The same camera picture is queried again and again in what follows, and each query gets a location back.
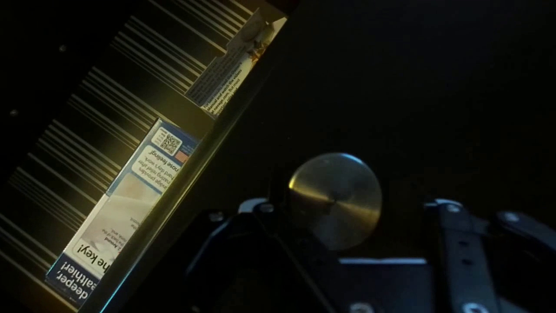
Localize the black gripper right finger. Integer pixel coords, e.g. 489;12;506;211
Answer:
424;198;556;313

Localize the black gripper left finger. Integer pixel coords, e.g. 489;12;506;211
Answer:
185;197;324;313

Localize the round silver disc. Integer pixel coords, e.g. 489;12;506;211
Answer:
287;151;384;252

